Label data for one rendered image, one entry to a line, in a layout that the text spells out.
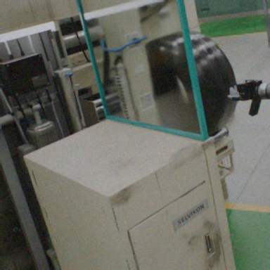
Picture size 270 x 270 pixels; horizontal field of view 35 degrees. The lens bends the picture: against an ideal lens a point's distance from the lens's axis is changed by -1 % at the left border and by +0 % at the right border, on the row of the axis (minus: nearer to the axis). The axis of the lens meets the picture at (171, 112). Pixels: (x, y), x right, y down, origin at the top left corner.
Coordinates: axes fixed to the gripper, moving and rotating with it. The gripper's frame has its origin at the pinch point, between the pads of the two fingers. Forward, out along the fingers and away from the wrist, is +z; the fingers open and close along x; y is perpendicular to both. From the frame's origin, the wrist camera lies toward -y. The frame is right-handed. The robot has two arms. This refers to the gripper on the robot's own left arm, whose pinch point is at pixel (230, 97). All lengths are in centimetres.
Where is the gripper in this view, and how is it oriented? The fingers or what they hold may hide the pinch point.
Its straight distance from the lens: 210.0
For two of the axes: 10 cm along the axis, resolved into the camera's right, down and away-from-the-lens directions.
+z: -6.3, 0.0, 7.7
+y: -2.6, -9.4, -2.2
